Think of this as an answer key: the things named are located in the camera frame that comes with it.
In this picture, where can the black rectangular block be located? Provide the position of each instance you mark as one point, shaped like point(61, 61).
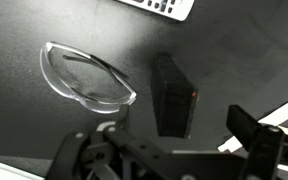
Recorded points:
point(174, 100)

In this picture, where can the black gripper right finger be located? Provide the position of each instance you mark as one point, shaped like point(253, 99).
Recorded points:
point(264, 150)

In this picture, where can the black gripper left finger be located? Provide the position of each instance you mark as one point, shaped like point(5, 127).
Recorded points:
point(80, 150)

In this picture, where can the clear safety glasses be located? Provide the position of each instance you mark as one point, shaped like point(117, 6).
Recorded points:
point(84, 86)

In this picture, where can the grey remote control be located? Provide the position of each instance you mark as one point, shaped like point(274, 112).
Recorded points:
point(180, 11)

